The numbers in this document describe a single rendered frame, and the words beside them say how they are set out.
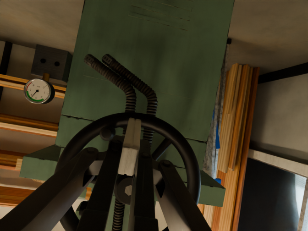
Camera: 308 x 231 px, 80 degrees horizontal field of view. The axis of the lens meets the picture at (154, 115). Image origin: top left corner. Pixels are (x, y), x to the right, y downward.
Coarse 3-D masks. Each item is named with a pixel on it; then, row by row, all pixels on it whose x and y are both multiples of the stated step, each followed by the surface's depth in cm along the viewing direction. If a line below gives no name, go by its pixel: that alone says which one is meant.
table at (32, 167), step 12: (24, 156) 51; (36, 156) 52; (48, 156) 54; (24, 168) 51; (36, 168) 51; (48, 168) 52; (204, 180) 62; (204, 192) 57; (216, 192) 57; (216, 204) 57
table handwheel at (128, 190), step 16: (128, 112) 36; (96, 128) 35; (160, 128) 36; (80, 144) 34; (160, 144) 37; (176, 144) 37; (64, 160) 34; (192, 160) 37; (96, 176) 36; (128, 176) 34; (192, 176) 37; (128, 192) 34; (192, 192) 37; (64, 224) 34
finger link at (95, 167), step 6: (114, 138) 18; (120, 138) 19; (102, 156) 15; (96, 162) 15; (102, 162) 15; (90, 168) 15; (96, 168) 15; (84, 174) 15; (90, 174) 15; (96, 174) 15
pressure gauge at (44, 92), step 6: (36, 78) 45; (42, 78) 47; (48, 78) 48; (30, 84) 45; (36, 84) 45; (42, 84) 45; (48, 84) 45; (24, 90) 45; (30, 90) 45; (42, 90) 45; (48, 90) 46; (54, 90) 48; (30, 96) 45; (36, 96) 45; (42, 96) 45; (48, 96) 45; (54, 96) 48; (36, 102) 45; (42, 102) 45; (48, 102) 48
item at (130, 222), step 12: (144, 156) 16; (144, 168) 14; (132, 180) 17; (144, 180) 13; (132, 192) 14; (144, 192) 12; (132, 204) 12; (144, 204) 11; (132, 216) 10; (144, 216) 10; (132, 228) 9; (144, 228) 9; (156, 228) 9
